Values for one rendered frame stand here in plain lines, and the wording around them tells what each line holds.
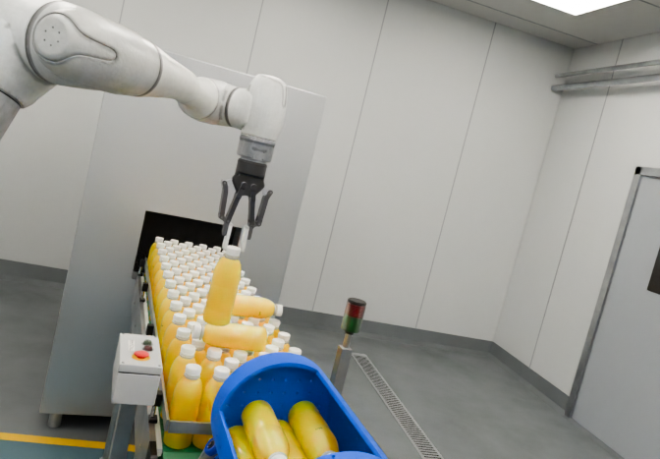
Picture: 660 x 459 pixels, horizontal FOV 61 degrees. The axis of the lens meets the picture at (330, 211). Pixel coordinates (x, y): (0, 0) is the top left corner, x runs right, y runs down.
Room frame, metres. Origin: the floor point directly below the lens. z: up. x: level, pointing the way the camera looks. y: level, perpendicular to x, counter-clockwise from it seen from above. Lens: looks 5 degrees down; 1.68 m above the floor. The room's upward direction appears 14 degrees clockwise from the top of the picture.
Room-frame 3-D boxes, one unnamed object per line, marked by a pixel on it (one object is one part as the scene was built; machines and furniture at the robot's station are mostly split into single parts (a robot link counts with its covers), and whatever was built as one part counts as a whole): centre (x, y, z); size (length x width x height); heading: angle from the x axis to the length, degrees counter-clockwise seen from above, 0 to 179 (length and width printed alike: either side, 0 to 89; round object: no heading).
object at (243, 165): (1.42, 0.22, 1.59); 0.08 x 0.07 x 0.09; 112
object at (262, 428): (1.09, 0.02, 1.10); 0.19 x 0.07 x 0.07; 21
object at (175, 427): (1.37, 0.07, 0.96); 0.40 x 0.01 x 0.03; 112
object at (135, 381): (1.38, 0.39, 1.05); 0.20 x 0.10 x 0.10; 22
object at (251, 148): (1.42, 0.22, 1.66); 0.09 x 0.09 x 0.06
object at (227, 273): (1.42, 0.22, 1.29); 0.07 x 0.07 x 0.19
